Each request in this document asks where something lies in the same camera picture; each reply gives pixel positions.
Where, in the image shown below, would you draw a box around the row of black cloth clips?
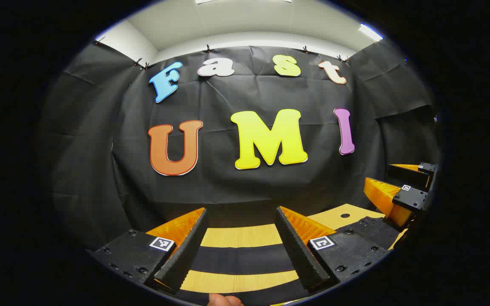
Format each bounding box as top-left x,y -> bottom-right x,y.
94,36 -> 352,71

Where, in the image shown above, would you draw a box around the black jeans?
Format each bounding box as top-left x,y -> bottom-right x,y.
177,216 -> 405,306

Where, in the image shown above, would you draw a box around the black backdrop cloth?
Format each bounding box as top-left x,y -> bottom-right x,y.
41,40 -> 441,251

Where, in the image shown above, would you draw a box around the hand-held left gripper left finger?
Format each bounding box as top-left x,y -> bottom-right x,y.
87,207 -> 209,295

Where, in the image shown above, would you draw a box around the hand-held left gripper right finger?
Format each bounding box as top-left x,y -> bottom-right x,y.
275,206 -> 393,293

